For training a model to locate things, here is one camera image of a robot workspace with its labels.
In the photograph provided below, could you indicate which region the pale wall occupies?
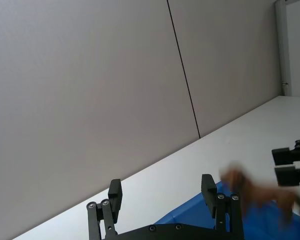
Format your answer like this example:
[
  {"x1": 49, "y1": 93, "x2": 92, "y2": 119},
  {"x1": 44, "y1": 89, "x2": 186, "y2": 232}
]
[{"x1": 0, "y1": 0, "x2": 285, "y2": 240}]

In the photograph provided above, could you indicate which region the brown toy animal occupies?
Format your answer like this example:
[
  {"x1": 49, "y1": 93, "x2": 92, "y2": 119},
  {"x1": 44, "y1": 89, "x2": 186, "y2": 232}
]
[{"x1": 219, "y1": 162, "x2": 300, "y2": 224}]

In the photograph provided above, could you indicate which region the white door frame post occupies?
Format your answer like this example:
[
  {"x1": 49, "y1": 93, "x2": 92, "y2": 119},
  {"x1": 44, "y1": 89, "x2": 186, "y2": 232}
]
[{"x1": 274, "y1": 0, "x2": 294, "y2": 97}]

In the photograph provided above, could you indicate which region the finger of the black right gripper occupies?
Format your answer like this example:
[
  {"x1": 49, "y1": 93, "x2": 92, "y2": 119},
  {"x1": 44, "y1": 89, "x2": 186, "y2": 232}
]
[
  {"x1": 274, "y1": 161, "x2": 300, "y2": 187},
  {"x1": 271, "y1": 138, "x2": 300, "y2": 166}
]

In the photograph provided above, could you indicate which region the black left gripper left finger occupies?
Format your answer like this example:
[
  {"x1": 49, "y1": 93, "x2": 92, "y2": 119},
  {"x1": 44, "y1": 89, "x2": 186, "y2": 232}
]
[{"x1": 86, "y1": 178, "x2": 123, "y2": 240}]

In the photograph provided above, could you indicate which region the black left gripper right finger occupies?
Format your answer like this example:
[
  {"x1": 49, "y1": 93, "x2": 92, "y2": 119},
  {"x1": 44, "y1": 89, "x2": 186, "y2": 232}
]
[{"x1": 201, "y1": 174, "x2": 245, "y2": 240}]

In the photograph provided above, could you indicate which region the blue plastic bin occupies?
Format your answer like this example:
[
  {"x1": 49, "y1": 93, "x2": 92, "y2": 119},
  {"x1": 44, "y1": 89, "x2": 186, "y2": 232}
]
[{"x1": 153, "y1": 180, "x2": 300, "y2": 240}]

